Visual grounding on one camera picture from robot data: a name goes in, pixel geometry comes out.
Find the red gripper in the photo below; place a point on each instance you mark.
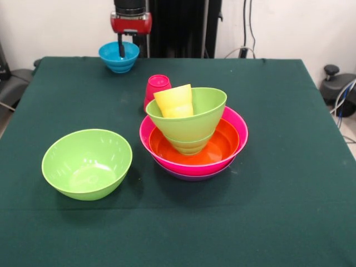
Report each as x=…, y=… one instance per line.
x=130, y=25

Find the small blue bowl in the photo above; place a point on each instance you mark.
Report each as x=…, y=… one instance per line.
x=111, y=59

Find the red cup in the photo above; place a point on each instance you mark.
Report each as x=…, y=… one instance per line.
x=155, y=86

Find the yellow cup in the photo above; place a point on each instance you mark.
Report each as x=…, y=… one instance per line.
x=175, y=103

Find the medium green bowl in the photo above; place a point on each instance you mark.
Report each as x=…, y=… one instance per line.
x=200, y=122

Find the small ribbed green bowl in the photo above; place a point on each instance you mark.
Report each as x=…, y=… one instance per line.
x=189, y=147

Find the large green bowl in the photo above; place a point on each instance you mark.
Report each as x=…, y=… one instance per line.
x=86, y=164

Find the orange bowl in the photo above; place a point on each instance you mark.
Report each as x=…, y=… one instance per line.
x=222, y=144

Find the pink bowl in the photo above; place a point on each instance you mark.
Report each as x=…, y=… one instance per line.
x=242, y=130

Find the purple bowl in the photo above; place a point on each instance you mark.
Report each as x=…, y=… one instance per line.
x=197, y=178

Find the black office chair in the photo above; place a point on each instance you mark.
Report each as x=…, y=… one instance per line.
x=16, y=78

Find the black plug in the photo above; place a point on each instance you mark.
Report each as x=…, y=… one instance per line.
x=243, y=52

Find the dark green tablecloth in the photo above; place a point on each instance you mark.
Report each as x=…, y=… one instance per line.
x=178, y=222

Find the black chair with round knob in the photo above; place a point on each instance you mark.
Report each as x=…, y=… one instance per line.
x=333, y=89

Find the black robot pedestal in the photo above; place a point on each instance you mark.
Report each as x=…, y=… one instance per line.
x=189, y=27

